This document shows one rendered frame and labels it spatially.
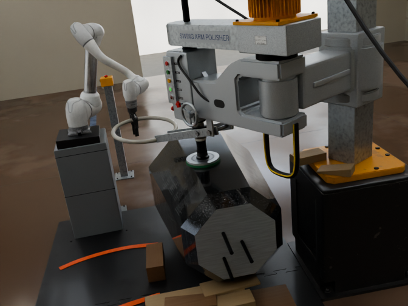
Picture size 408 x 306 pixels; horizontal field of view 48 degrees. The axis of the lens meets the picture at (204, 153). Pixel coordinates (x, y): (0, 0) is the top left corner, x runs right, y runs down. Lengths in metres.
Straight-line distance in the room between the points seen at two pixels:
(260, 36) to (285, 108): 0.36
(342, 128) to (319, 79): 0.52
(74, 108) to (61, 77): 6.01
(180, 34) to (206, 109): 0.44
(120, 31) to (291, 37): 7.64
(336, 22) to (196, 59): 0.80
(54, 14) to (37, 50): 0.78
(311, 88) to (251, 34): 0.42
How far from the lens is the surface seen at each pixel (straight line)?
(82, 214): 3.89
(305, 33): 2.15
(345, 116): 2.81
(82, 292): 3.37
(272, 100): 2.23
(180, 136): 2.94
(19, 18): 9.65
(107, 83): 4.66
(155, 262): 3.25
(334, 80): 2.53
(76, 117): 3.72
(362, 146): 2.90
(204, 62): 2.69
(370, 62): 2.68
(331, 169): 2.76
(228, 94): 2.42
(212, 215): 2.47
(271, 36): 2.11
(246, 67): 2.28
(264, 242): 2.64
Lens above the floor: 1.95
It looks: 22 degrees down
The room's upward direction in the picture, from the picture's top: 7 degrees counter-clockwise
